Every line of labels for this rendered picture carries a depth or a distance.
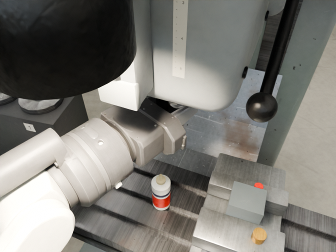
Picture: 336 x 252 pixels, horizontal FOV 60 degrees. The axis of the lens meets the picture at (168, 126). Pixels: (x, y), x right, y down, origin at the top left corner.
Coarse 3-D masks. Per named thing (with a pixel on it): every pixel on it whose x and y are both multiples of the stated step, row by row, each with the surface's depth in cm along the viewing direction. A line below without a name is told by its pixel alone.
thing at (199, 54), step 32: (160, 0) 23; (192, 0) 22; (224, 0) 21; (256, 0) 22; (160, 32) 25; (192, 32) 24; (224, 32) 23; (256, 32) 30; (160, 64) 27; (192, 64) 26; (224, 64) 25; (160, 96) 30; (192, 96) 28; (224, 96) 28
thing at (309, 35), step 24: (312, 0) 60; (264, 24) 67; (312, 24) 63; (264, 48) 70; (288, 48) 68; (312, 48) 66; (288, 72) 73; (312, 72) 71; (288, 96) 77; (288, 120) 82; (264, 144) 92
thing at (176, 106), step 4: (156, 100) 41; (160, 104) 41; (164, 104) 40; (168, 104) 40; (172, 104) 40; (176, 104) 40; (180, 104) 41; (164, 108) 41; (168, 108) 41; (172, 108) 41; (176, 108) 41
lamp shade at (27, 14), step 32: (0, 0) 9; (32, 0) 9; (64, 0) 10; (96, 0) 10; (128, 0) 12; (0, 32) 10; (32, 32) 10; (64, 32) 10; (96, 32) 11; (128, 32) 12; (0, 64) 11; (32, 64) 11; (64, 64) 11; (96, 64) 12; (128, 64) 13; (32, 96) 12; (64, 96) 12
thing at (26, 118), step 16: (0, 96) 61; (80, 96) 66; (0, 112) 60; (16, 112) 60; (32, 112) 59; (48, 112) 60; (64, 112) 61; (80, 112) 67; (0, 128) 63; (16, 128) 62; (32, 128) 60; (64, 128) 62; (0, 144) 68; (16, 144) 66
